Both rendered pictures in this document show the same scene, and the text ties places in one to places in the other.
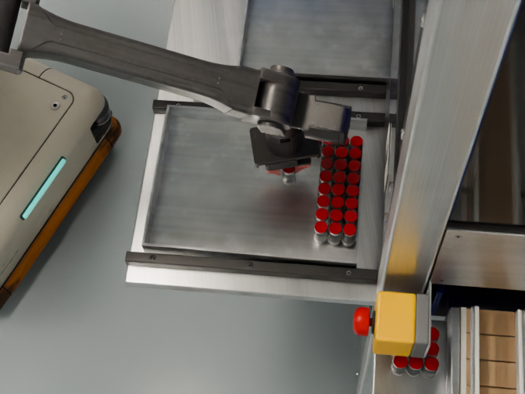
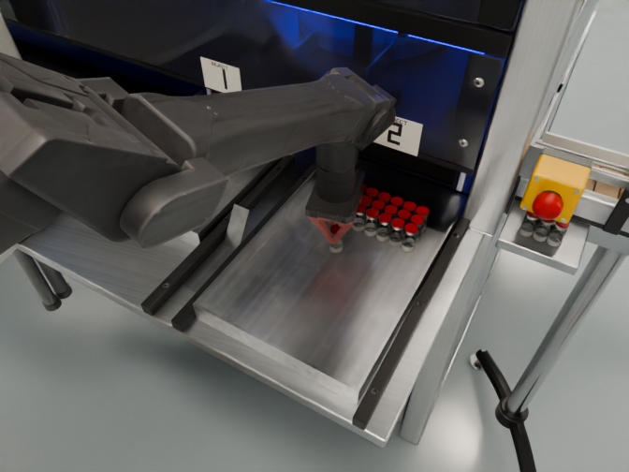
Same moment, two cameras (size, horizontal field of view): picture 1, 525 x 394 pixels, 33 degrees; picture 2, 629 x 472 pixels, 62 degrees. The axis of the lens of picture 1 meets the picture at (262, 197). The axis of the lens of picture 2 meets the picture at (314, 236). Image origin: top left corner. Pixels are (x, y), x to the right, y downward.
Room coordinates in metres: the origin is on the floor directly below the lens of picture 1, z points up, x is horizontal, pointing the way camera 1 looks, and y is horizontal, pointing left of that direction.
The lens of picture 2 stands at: (0.53, 0.50, 1.51)
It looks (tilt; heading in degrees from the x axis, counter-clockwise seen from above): 47 degrees down; 288
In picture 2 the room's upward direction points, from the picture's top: straight up
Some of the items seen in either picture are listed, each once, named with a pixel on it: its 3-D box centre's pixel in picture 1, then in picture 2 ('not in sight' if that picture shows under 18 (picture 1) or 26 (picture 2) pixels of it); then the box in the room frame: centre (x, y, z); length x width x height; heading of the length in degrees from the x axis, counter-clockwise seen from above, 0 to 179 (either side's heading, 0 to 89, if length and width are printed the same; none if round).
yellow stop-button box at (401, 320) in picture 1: (398, 324); (555, 185); (0.36, -0.17, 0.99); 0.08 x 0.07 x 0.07; 78
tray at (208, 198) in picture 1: (258, 184); (332, 267); (0.66, 0.00, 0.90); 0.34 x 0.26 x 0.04; 77
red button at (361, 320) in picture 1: (366, 321); (548, 203); (0.37, -0.12, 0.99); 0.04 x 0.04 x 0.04; 78
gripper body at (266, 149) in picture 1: (283, 134); (336, 179); (0.67, -0.04, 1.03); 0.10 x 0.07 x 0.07; 92
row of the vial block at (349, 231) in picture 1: (352, 190); (376, 203); (0.62, -0.15, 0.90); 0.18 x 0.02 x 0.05; 167
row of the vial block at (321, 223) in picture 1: (325, 188); (365, 219); (0.63, -0.10, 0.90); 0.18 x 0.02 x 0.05; 167
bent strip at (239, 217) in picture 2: not in sight; (217, 246); (0.84, 0.03, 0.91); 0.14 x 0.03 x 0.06; 77
